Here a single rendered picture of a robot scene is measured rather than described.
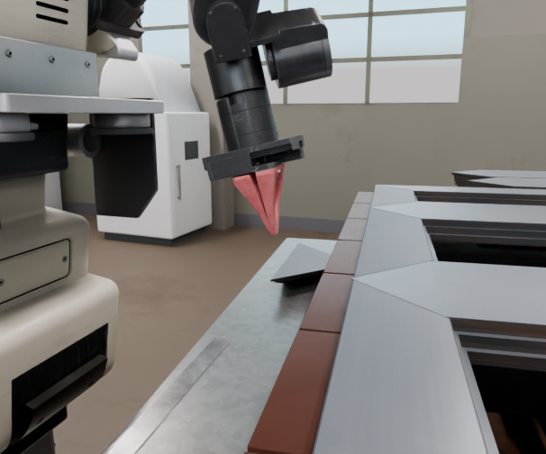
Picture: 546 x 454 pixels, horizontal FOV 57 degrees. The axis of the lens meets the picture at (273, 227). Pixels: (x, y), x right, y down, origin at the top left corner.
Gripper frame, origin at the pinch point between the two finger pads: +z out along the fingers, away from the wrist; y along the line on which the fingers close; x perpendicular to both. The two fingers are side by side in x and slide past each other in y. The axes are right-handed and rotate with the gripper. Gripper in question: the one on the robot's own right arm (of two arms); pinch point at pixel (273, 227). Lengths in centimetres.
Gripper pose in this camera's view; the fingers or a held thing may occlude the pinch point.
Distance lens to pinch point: 56.0
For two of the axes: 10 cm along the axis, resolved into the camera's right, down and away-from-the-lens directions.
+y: -9.5, 1.9, 2.4
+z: 2.3, 9.6, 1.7
